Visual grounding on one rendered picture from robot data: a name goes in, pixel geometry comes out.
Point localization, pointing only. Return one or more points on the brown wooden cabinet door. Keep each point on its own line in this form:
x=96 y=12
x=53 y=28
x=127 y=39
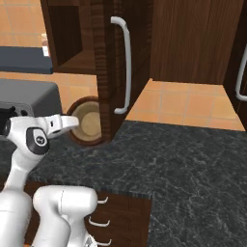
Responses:
x=240 y=29
x=107 y=74

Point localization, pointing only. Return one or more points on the closed brown cabinet front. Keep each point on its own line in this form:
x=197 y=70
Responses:
x=193 y=38

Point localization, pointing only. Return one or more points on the brown wooden bowl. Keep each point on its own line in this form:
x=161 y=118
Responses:
x=87 y=122

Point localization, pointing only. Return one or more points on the open brown wooden cabinet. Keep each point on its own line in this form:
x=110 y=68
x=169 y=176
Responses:
x=69 y=35

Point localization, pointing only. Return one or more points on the dark grey range hood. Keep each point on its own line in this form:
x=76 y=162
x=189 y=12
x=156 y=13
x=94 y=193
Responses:
x=22 y=60

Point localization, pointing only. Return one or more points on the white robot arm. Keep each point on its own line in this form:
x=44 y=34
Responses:
x=19 y=154

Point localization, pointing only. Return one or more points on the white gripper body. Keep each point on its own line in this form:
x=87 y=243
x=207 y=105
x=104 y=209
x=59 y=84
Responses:
x=68 y=121

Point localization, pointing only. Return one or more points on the grey toaster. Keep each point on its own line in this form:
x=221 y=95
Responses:
x=29 y=96

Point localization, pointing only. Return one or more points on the brown wooden drawer front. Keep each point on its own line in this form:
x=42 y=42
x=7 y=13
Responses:
x=128 y=202
x=128 y=240
x=128 y=222

